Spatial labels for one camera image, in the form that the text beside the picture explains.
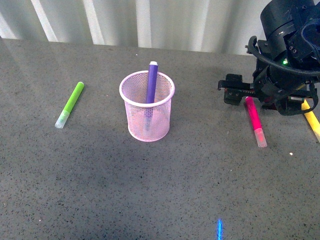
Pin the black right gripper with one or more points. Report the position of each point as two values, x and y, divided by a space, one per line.
280 79

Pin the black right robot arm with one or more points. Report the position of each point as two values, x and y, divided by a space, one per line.
292 25

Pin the green marker pen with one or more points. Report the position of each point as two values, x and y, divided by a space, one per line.
64 115

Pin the pink mesh cup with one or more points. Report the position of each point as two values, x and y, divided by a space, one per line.
132 90

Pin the purple marker pen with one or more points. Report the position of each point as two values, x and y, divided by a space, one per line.
150 92

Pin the white curtain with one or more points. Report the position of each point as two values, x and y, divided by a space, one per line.
216 26

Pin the pink marker pen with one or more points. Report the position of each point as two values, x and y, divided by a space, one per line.
256 123

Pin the yellow marker pen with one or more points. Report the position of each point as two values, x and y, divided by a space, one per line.
312 120

